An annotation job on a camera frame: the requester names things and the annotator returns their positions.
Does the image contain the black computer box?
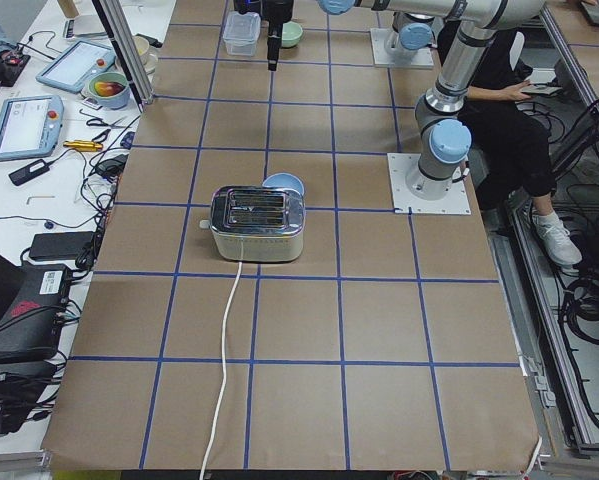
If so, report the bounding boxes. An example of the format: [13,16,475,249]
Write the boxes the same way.
[0,263,72,364]

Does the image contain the aluminium frame post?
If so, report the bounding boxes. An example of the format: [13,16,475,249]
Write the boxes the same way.
[92,0,154,110]

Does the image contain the green bowl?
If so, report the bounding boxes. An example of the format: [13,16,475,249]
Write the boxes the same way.
[281,21,303,49]

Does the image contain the blue bowl with fruit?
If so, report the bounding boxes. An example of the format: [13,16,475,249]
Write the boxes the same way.
[87,72,130,110]

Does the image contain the coiled black cables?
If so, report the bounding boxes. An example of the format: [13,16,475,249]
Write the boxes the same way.
[558,277,599,346]

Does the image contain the cream mug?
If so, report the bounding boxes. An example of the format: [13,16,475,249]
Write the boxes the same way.
[133,35,158,74]

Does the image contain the black scissors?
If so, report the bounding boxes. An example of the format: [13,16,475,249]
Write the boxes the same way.
[85,117,124,129]

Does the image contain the seated person in black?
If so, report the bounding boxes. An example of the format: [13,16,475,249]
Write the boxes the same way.
[436,14,584,266]

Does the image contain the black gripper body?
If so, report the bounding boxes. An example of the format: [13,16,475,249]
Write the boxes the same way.
[262,0,294,28]

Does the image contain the silver cream toaster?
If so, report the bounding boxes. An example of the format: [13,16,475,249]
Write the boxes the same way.
[199,186,305,263]

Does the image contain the lower blue teach pendant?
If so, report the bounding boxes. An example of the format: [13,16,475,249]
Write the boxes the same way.
[0,95,64,162]

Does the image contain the white allen key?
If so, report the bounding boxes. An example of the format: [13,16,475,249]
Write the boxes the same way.
[26,195,55,205]

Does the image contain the clear plastic food container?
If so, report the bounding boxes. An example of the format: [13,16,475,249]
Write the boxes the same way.
[222,11,261,57]

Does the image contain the black power adapter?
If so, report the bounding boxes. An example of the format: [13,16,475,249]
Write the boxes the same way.
[8,159,51,186]

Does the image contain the blue teach pendant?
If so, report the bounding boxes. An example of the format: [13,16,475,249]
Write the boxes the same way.
[0,95,64,162]
[36,41,116,93]

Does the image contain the white sneaker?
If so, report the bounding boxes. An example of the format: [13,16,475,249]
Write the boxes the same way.
[532,212,582,267]

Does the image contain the black flat device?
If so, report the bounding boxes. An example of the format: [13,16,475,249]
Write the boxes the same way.
[28,231,94,261]

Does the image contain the black tablet in hand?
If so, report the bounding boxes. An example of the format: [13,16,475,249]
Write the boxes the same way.
[521,83,563,97]

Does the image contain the yellow screwdriver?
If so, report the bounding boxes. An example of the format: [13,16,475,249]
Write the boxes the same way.
[63,140,103,152]

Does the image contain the upper blue teach pendant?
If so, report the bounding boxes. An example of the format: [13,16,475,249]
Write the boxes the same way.
[36,41,116,93]

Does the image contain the white toaster power cord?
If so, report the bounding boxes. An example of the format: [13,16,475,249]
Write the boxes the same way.
[198,259,244,480]

